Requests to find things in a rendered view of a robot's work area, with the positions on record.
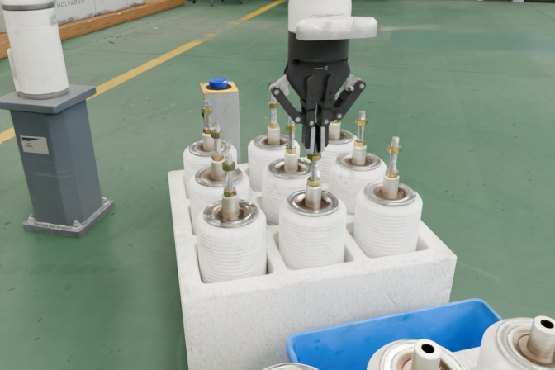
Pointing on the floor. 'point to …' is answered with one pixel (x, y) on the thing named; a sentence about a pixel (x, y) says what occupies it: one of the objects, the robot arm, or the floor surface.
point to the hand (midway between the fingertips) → (315, 137)
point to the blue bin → (425, 329)
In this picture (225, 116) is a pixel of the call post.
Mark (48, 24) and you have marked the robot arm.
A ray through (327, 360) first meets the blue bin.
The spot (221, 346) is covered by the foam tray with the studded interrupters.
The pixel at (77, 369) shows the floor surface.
